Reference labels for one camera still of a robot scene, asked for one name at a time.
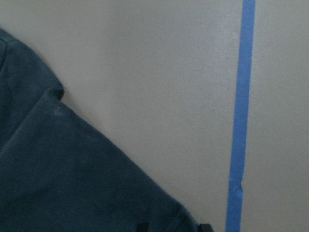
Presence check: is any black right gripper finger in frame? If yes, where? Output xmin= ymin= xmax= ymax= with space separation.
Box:
xmin=199 ymin=224 xmax=213 ymax=232

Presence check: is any black graphic t-shirt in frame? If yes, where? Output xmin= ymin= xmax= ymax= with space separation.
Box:
xmin=0 ymin=30 xmax=198 ymax=232

